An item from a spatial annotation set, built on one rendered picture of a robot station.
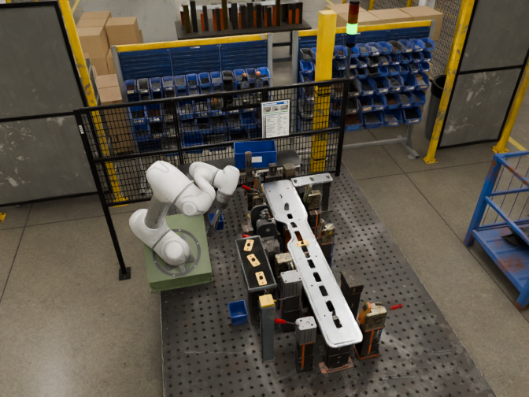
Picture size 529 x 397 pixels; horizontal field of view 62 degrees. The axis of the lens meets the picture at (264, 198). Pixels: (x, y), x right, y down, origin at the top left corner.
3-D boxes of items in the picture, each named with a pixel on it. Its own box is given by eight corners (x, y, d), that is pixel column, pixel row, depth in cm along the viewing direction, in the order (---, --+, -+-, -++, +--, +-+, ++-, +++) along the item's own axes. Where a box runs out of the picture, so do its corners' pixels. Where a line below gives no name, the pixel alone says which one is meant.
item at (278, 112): (290, 135, 337) (290, 98, 318) (260, 139, 333) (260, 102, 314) (289, 135, 338) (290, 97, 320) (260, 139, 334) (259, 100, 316)
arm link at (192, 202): (218, 198, 213) (197, 179, 212) (206, 207, 195) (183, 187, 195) (202, 217, 216) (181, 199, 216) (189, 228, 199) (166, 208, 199)
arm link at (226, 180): (235, 193, 266) (215, 185, 267) (244, 168, 262) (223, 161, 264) (231, 196, 255) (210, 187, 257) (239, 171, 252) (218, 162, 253)
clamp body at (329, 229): (334, 269, 287) (339, 229, 266) (316, 273, 285) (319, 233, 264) (330, 260, 294) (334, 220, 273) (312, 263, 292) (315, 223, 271)
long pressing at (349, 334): (370, 340, 211) (371, 338, 210) (325, 350, 207) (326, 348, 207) (290, 179, 318) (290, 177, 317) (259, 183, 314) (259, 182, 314)
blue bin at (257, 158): (276, 166, 325) (276, 151, 317) (234, 168, 323) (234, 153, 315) (274, 154, 338) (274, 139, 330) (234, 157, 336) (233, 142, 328)
